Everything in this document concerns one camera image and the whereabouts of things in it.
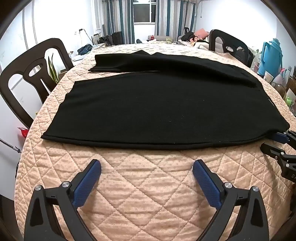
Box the black suitcase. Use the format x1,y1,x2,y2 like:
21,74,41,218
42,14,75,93
112,31,123,45

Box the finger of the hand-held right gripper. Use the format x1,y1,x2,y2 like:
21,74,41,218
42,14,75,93
260,142,296,169
269,129,296,144

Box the window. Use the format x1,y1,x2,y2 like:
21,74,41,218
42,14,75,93
133,0,156,24

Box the grey sofa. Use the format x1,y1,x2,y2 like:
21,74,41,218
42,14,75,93
148,35,183,43

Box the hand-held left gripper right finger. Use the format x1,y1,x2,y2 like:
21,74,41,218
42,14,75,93
193,159,270,241

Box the dark grey backpack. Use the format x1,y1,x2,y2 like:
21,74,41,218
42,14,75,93
236,47,253,67

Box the black pants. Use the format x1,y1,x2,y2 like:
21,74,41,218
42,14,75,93
41,50,290,151

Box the pink pillow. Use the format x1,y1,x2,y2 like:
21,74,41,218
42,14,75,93
195,28,210,39

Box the striped curtain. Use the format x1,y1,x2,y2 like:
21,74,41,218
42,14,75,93
154,0,197,37
102,0,135,44

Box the dark wooden chair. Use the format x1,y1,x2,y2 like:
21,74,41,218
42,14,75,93
0,38,75,130
208,29,250,64

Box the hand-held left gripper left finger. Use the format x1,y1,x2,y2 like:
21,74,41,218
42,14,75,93
24,159,102,241

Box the blue thermos jug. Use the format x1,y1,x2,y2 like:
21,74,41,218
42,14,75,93
261,38,284,78

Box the peach quilted blanket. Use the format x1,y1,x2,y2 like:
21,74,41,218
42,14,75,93
14,40,296,241

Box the dark blue bag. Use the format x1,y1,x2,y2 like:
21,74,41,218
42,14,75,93
77,44,93,55

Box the green potted plant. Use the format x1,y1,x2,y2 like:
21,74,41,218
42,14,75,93
47,53,62,85

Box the black bag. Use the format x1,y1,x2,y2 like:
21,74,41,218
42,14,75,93
99,35,112,46

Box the red packet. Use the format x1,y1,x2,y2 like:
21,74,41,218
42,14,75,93
17,127,29,139

